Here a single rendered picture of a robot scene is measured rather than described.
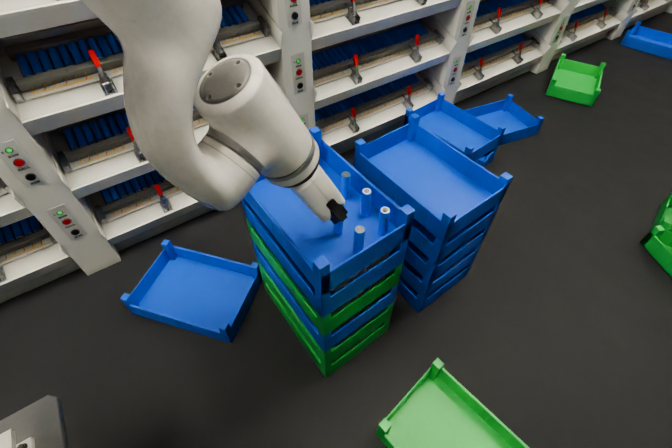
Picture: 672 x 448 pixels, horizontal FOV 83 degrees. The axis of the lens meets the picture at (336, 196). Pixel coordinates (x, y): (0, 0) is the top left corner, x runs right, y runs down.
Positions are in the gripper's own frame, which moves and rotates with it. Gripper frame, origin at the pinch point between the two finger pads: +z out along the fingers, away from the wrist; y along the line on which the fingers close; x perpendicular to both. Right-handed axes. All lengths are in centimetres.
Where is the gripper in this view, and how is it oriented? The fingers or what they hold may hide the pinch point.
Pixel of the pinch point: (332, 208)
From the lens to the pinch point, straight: 64.7
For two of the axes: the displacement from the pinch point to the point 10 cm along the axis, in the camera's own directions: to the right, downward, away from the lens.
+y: 6.0, 5.8, -5.5
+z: 3.4, 4.4, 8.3
